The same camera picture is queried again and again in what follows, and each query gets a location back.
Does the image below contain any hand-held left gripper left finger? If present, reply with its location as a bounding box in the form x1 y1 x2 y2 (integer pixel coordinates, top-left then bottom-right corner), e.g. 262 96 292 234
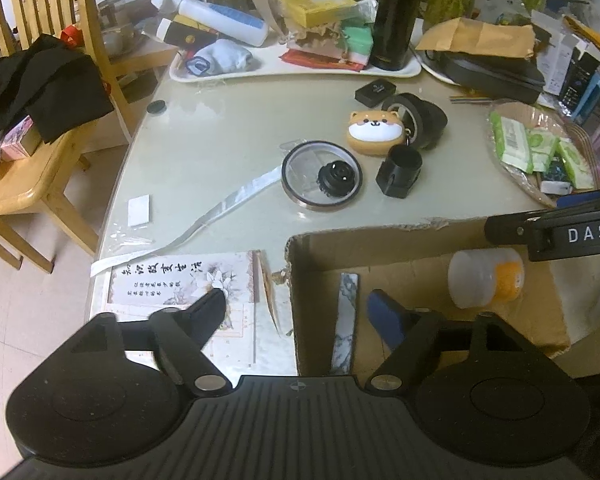
72 287 233 397

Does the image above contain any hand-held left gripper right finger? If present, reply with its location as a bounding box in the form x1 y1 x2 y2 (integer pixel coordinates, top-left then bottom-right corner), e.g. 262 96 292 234
365 288 536 395

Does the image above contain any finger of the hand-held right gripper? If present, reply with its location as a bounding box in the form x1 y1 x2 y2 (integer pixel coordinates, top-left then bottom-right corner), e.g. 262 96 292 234
484 203 600 262
556 191 600 209

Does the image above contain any brown cardboard box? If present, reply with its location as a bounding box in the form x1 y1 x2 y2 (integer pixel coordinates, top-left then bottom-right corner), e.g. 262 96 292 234
285 217 573 377

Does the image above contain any black cylindrical holder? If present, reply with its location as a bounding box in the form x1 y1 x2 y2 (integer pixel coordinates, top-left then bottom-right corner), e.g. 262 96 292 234
376 145 424 200

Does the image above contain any round glass pot lid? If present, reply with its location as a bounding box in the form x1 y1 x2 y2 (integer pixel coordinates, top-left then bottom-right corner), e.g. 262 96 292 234
281 140 364 210

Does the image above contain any marble-patterned bar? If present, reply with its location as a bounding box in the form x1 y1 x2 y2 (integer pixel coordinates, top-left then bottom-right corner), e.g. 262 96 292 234
331 272 361 375

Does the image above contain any green wipe packet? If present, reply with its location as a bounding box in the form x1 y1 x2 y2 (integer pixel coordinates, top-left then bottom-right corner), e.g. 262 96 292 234
554 139 597 191
526 129 562 174

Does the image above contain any calligraphy paper sheet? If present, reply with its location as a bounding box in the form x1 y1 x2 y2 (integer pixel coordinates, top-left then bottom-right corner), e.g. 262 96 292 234
102 250 262 367

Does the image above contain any white paper sheet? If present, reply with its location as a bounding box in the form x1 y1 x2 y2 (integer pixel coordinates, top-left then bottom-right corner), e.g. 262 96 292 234
549 254 600 348

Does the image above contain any white jar orange label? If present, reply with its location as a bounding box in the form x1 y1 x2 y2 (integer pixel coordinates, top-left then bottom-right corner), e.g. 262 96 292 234
448 249 525 310

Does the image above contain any white green striped packet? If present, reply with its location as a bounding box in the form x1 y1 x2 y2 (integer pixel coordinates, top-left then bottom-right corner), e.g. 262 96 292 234
489 112 534 174

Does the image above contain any wicker basket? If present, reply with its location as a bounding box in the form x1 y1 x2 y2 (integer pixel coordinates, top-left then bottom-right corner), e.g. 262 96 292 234
487 99 600 209

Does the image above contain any blue carton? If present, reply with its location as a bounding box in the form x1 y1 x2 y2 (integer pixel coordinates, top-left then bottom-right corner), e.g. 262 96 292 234
577 74 600 122

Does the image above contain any small white card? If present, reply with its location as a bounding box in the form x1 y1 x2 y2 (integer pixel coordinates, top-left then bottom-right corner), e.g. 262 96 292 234
127 194 151 226

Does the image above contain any white and black carton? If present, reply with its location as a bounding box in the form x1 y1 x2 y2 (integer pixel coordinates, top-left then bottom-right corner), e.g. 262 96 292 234
534 24 565 97

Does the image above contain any black zip case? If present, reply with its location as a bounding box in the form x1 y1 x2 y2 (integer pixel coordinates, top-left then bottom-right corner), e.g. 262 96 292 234
439 52 547 106

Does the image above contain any black tape roll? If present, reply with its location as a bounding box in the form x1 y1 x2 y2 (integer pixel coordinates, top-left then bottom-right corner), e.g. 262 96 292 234
382 92 449 150

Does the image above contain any yellow packet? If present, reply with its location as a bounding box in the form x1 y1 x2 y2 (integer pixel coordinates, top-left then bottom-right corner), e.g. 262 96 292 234
562 14 600 57

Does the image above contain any orange dog-shaped case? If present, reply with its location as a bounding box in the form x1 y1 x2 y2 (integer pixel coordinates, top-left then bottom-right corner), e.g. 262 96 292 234
347 110 404 156

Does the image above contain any brown paper envelope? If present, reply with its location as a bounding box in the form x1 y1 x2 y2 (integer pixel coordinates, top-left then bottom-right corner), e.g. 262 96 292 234
415 17 537 62

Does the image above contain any white plate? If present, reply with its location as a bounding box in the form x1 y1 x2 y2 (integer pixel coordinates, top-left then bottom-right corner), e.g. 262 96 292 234
421 49 461 86

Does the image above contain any wooden chair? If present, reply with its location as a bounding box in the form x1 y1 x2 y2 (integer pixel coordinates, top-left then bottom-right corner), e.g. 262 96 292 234
0 0 137 272

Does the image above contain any small black box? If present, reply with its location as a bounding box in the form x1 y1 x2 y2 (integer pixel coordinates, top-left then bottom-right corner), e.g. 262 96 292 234
355 79 397 108

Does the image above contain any white serving tray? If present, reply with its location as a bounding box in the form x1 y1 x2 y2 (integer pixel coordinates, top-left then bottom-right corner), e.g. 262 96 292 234
169 35 423 84

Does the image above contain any pink box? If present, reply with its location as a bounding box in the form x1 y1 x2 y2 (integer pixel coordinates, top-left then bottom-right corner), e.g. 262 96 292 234
0 115 37 161

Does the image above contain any white sock blue patch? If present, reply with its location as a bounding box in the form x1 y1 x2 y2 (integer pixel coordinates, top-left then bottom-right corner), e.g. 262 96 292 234
185 38 254 76

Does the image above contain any black thermos bottle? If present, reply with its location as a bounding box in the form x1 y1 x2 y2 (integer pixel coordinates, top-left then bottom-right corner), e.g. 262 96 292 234
369 0 427 71

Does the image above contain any red packet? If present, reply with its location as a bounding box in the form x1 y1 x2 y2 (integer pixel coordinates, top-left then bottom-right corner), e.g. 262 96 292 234
282 49 371 72

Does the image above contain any black cloth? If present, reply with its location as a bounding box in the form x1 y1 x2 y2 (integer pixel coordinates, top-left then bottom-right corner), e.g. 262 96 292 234
0 34 115 146

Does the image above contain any black and yellow box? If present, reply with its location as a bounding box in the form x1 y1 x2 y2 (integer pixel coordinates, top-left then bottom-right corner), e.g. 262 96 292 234
159 15 222 49

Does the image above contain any metal pot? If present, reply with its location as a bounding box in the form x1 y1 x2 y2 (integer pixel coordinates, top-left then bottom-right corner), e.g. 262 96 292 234
98 1 143 57

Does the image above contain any white bottle blue label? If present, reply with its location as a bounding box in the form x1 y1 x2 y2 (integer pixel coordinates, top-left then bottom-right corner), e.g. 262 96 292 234
177 0 271 46

